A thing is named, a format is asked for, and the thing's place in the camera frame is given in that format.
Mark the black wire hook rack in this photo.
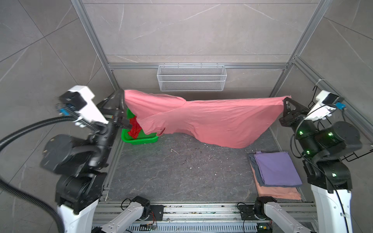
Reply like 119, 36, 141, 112
308, 85, 373, 162

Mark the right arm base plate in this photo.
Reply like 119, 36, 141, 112
236, 203, 259, 220

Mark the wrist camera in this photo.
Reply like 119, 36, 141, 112
58, 85, 109, 127
305, 90, 346, 122

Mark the folded salmon t-shirt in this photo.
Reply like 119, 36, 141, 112
251, 167, 302, 201

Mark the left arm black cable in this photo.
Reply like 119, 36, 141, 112
0, 116, 73, 233

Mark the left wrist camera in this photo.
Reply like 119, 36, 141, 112
58, 85, 109, 127

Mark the white wire mesh basket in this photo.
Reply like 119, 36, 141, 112
157, 65, 227, 92

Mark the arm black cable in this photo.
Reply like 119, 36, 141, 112
289, 104, 350, 233
0, 116, 73, 233

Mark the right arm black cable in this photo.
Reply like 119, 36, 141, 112
289, 104, 350, 233

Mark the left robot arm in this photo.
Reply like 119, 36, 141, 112
40, 86, 151, 233

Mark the aluminium rail frame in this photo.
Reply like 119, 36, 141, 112
92, 201, 318, 233

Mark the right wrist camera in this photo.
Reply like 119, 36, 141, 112
305, 90, 346, 122

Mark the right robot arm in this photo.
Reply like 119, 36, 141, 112
279, 94, 362, 233

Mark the folded purple t-shirt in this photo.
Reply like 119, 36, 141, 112
254, 151, 303, 187

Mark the green plastic basket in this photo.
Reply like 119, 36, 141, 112
121, 108, 158, 145

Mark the red t-shirt in basket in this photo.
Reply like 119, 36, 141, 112
128, 116, 142, 139

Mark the folded grey t-shirt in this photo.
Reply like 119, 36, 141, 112
248, 153, 265, 186

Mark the pink t-shirt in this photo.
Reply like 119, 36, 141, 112
124, 90, 285, 149

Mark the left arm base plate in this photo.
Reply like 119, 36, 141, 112
144, 205, 165, 221

